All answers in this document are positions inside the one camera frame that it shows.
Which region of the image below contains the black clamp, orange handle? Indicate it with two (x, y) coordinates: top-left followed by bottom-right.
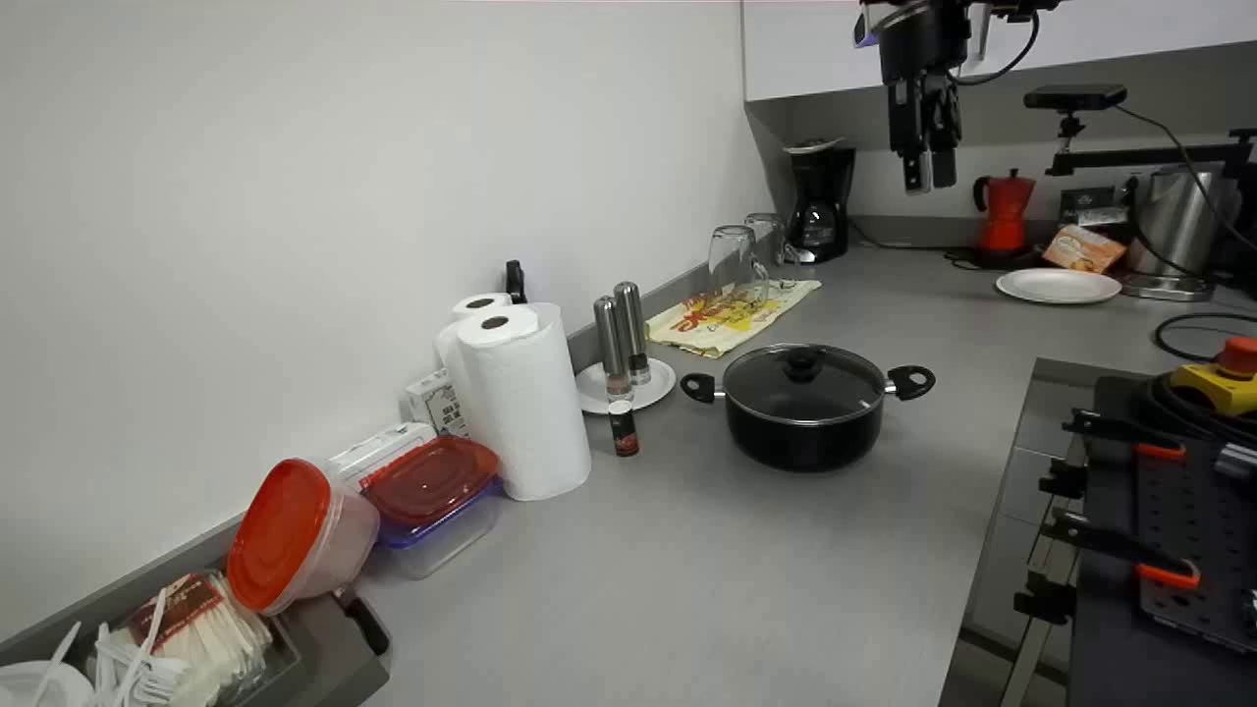
(1037, 504), (1211, 597)
(1057, 403), (1197, 470)

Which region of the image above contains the round container, orange lid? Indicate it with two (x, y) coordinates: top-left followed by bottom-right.
(225, 457), (386, 619)

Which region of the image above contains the black cooktop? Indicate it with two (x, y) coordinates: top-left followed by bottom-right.
(936, 356), (1257, 707)

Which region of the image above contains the bag of plastic cutlery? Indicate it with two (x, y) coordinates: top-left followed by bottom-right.
(81, 565), (283, 707)

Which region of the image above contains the black camera on stand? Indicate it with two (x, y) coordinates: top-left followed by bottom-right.
(1023, 81), (1257, 185)

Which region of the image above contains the white round saucer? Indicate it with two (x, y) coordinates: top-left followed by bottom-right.
(573, 352), (680, 420)

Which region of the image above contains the white dinner plate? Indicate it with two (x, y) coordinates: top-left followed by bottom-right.
(990, 262), (1127, 309)

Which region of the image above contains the black cooking pot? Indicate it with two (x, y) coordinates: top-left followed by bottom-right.
(674, 341), (940, 474)

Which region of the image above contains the white power strip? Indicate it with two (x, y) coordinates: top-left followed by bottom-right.
(398, 368), (471, 441)

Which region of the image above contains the red moka pot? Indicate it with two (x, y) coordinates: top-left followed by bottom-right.
(970, 164), (1040, 259)

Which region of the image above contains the black perforated board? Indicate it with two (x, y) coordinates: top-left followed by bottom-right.
(1127, 436), (1257, 660)

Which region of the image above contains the stainless steel kettle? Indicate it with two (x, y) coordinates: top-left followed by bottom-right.
(1127, 164), (1245, 301)

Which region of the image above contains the yellow emergency stop button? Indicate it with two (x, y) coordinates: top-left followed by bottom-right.
(1168, 334), (1257, 420)

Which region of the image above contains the steel salt grinder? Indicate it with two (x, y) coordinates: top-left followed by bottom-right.
(611, 280), (656, 388)

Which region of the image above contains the white paper towel roll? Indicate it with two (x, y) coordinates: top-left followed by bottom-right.
(433, 291), (520, 398)
(456, 301), (597, 506)

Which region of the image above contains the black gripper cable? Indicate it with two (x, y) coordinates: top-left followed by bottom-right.
(951, 7), (1045, 94)

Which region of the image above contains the upturned drinking glass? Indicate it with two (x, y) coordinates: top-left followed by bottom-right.
(704, 221), (761, 282)

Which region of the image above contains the steel pepper grinder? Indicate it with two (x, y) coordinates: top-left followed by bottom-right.
(590, 291), (634, 398)

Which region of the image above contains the glass pot lid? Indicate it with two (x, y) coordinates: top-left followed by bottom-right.
(717, 341), (893, 432)

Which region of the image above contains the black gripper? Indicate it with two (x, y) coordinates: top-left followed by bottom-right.
(872, 0), (974, 198)

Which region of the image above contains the orange snack packet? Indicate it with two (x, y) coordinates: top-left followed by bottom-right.
(1040, 221), (1130, 280)

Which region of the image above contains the black coffee maker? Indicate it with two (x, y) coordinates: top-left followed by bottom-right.
(779, 138), (859, 270)

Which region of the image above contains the small brown bottle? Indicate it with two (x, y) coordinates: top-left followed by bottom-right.
(605, 413), (645, 460)

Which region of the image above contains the rectangular container, red lid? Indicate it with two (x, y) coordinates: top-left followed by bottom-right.
(357, 432), (509, 583)

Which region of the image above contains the printed yellow red dish towel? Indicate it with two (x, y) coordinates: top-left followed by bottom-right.
(645, 275), (824, 363)

